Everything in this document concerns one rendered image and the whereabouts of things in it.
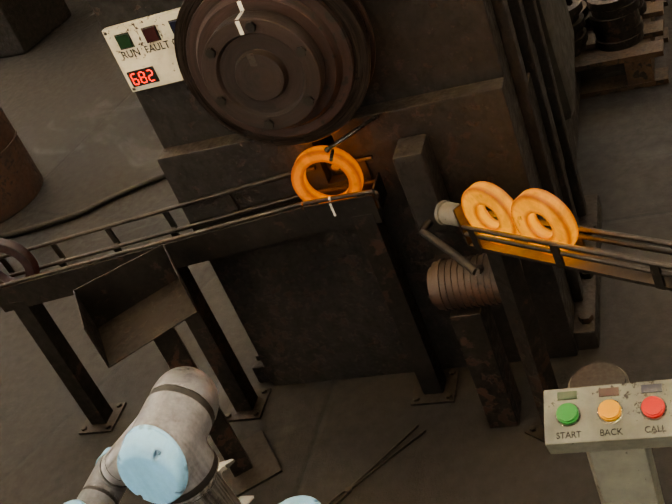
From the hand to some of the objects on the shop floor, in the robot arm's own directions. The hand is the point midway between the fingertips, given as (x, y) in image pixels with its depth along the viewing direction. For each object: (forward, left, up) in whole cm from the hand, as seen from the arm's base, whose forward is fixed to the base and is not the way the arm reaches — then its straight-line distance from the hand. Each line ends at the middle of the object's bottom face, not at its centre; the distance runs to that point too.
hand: (238, 478), depth 190 cm
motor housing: (+74, -29, -65) cm, 103 cm away
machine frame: (+128, +7, -66) cm, 144 cm away
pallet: (+283, -3, -68) cm, 291 cm away
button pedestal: (+16, -68, -65) cm, 95 cm away
